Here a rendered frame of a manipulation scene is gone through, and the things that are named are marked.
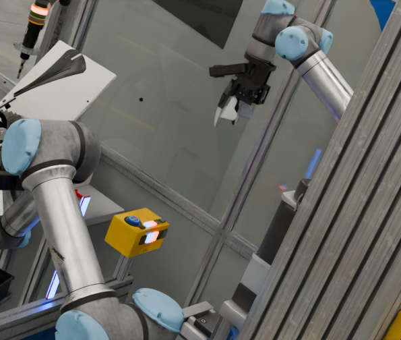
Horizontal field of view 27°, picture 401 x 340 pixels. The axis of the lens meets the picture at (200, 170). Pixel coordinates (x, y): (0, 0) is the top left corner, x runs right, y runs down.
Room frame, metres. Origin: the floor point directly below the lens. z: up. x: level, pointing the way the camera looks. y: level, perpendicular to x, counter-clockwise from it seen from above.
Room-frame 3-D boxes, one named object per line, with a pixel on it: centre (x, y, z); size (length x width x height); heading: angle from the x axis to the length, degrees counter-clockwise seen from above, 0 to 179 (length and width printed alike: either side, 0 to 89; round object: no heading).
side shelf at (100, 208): (2.72, 0.41, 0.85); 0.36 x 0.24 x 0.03; 63
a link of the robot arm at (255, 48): (2.16, -0.03, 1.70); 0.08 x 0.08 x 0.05
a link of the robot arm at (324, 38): (2.11, -0.12, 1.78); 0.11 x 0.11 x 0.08; 75
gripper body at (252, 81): (2.15, -0.03, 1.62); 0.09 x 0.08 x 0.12; 63
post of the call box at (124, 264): (2.27, 0.10, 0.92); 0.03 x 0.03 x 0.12; 63
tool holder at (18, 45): (2.19, 0.56, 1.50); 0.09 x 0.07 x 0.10; 8
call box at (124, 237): (2.27, 0.10, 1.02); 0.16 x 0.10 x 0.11; 153
